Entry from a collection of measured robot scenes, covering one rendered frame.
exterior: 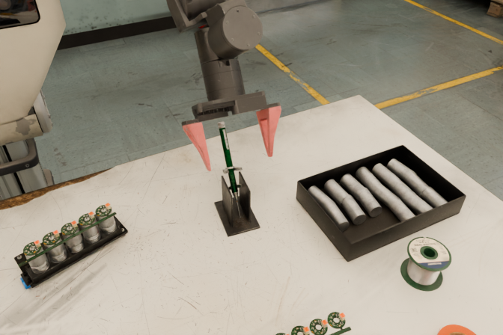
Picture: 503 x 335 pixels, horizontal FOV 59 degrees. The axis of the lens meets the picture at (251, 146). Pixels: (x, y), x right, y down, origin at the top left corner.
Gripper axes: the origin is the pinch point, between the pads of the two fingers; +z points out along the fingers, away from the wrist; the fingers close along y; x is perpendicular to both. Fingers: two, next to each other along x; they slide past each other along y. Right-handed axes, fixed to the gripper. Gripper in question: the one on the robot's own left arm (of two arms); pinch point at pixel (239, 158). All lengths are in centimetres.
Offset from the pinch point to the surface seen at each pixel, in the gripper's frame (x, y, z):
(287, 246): 2.6, 5.6, 16.0
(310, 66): 196, 103, -30
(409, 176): 5.8, 32.1, 10.7
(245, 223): 7.8, 0.5, 11.7
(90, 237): 8.2, -23.9, 7.6
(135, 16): 257, 8, -91
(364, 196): 4.2, 21.5, 11.7
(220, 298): -2.0, -7.5, 19.2
